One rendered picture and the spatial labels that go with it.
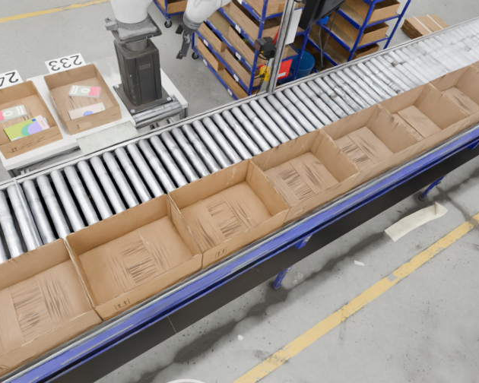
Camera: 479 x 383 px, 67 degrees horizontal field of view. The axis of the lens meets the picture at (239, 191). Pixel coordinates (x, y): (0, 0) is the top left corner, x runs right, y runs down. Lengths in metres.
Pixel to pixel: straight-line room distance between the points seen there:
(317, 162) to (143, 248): 0.93
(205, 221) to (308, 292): 1.13
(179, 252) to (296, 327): 1.13
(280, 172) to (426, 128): 0.94
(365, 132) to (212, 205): 0.96
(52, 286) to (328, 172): 1.29
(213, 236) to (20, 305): 0.74
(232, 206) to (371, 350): 1.36
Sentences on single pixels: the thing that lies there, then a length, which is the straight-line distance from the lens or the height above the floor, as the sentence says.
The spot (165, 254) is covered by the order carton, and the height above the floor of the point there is 0.89.
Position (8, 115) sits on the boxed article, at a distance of 2.27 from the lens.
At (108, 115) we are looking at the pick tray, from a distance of 2.08.
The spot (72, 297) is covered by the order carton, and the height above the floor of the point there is 0.89.
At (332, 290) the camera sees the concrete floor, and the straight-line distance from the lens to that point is 2.53.
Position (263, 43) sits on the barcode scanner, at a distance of 2.12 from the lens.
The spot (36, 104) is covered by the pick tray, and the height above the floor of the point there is 0.76.
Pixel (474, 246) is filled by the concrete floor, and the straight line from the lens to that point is 3.23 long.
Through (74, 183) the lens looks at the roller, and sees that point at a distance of 1.90.
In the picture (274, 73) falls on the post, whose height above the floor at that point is 0.90.
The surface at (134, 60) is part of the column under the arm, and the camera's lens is 1.99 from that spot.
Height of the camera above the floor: 2.25
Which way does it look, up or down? 56 degrees down
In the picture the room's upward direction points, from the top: 12 degrees clockwise
